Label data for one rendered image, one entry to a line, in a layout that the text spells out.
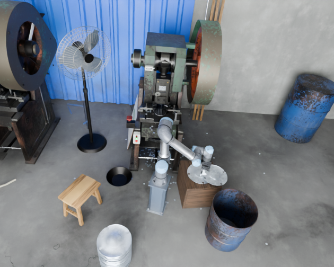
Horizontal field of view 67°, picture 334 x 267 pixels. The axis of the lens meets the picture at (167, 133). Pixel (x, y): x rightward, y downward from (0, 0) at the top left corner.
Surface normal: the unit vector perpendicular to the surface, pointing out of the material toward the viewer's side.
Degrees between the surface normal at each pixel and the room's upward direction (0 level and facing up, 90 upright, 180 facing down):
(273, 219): 0
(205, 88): 94
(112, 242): 0
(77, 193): 0
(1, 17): 32
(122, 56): 90
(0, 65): 88
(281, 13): 90
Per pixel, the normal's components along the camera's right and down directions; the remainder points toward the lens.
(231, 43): 0.01, 0.65
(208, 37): 0.09, -0.31
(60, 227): 0.10, -0.76
